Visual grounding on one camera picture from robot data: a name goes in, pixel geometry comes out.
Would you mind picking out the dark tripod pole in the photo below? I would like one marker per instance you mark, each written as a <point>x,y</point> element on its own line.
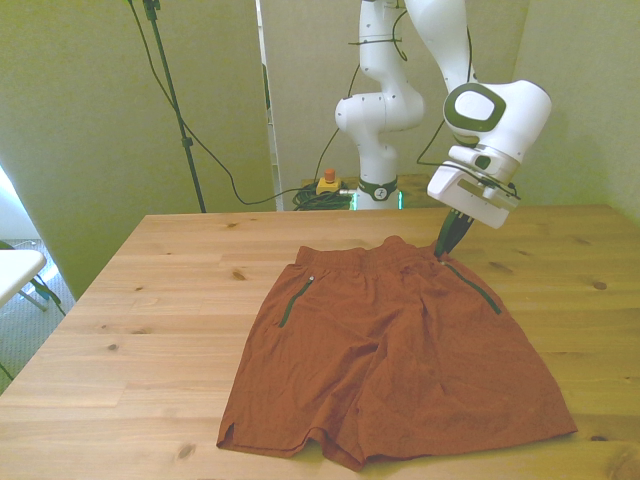
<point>175,95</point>

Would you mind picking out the rust orange shorts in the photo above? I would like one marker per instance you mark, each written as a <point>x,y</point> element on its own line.
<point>390,350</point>

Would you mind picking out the white folding chair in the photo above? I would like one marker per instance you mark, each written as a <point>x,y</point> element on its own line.
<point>17,270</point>

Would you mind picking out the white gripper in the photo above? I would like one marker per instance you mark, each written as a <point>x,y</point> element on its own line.
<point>445,191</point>

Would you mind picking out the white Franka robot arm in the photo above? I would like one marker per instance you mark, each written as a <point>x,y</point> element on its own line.
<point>380,115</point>

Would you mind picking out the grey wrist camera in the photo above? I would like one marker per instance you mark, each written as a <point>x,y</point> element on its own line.
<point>472,186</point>

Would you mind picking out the yellow emergency stop button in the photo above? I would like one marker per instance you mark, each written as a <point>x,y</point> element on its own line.
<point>329,184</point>

